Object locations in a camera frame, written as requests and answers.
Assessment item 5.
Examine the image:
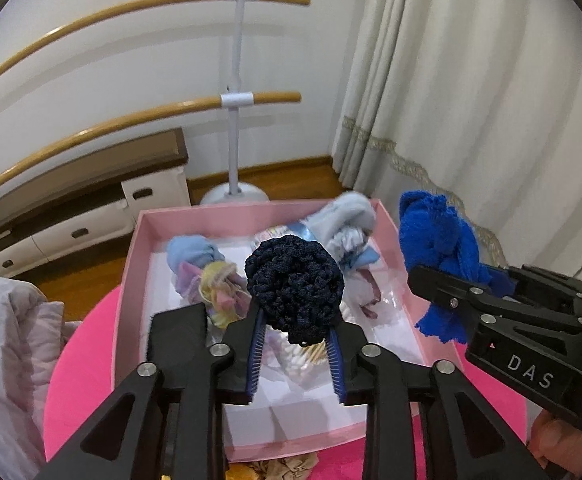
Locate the wooden ballet bar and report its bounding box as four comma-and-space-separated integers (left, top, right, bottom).
0, 91, 302, 186
0, 0, 312, 77

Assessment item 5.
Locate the black pouch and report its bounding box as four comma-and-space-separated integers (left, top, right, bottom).
146, 304, 207, 370

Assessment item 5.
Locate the lower wooden ballet bar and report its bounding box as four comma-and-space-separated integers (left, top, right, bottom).
0, 91, 302, 186

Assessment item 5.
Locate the navy crochet scrunchie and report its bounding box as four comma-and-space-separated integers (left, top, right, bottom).
244, 235, 344, 347

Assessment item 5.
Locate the light blue white cloth bundle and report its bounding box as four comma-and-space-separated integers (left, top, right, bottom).
255, 190, 380, 271

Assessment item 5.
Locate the person's right hand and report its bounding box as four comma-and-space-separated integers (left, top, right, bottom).
528, 410, 582, 479

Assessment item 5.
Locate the upper wooden ballet bar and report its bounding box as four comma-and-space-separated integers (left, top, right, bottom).
0, 0, 312, 77

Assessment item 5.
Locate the blue fuzzy knit item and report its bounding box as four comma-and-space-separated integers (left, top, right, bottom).
397, 190, 518, 345

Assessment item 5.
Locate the beige fabric scrunchie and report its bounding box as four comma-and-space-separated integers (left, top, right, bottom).
250, 453, 319, 480

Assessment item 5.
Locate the grey pillow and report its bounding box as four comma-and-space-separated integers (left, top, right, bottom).
0, 276, 78, 479

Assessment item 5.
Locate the pink shallow box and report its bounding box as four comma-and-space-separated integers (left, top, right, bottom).
112, 200, 460, 462

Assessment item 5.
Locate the low tv cabinet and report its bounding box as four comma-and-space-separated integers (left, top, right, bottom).
0, 128, 190, 278

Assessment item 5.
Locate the pastel fabric scrunchie bundle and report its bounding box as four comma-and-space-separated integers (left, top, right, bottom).
166, 235, 251, 330

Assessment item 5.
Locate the clear plastic bag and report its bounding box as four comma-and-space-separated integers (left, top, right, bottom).
341, 263, 406, 330

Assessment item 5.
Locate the white barre stand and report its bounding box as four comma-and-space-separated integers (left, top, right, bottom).
200, 0, 269, 205

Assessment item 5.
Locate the cotton swabs bag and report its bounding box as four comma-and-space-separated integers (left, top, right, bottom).
269, 333, 328, 385

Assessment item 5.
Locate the white curtain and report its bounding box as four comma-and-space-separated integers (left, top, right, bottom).
334, 0, 582, 280

